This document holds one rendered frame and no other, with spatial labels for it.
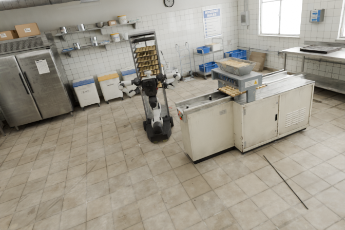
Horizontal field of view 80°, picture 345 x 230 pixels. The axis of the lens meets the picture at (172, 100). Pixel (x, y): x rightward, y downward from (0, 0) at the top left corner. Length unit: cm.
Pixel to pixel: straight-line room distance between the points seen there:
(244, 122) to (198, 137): 64
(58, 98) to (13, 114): 102
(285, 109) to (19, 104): 544
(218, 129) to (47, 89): 414
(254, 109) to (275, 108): 38
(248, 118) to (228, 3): 532
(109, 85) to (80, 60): 111
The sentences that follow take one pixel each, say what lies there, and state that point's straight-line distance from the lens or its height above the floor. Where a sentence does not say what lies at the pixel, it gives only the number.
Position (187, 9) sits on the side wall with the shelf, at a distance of 697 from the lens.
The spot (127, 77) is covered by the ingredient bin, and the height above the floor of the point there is 62.
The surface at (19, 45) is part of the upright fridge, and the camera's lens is 568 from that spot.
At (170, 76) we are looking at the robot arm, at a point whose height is 109.
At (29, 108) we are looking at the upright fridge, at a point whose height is 51.
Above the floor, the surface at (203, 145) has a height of 29.
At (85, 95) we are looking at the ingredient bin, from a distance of 593.
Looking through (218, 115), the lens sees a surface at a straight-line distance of 292.
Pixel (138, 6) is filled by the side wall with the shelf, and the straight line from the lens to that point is 650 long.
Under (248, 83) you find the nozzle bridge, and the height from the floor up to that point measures 111.
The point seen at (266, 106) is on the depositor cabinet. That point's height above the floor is 69.
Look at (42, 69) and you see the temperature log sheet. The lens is 559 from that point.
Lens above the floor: 205
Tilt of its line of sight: 23 degrees down
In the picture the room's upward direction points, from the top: 9 degrees counter-clockwise
